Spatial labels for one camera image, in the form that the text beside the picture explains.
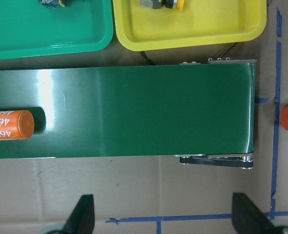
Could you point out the green plastic tray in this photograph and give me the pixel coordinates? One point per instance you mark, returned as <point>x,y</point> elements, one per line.
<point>30,29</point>

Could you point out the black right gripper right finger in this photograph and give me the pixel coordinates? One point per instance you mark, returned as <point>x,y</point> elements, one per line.
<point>247,217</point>

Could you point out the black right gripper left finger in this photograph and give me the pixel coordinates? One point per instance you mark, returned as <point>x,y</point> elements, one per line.
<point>82,218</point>

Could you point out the green conveyor belt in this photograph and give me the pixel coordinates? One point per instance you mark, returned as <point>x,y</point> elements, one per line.
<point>201,113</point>

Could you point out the yellow plastic tray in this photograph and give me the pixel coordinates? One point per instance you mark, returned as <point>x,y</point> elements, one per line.
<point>201,22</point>

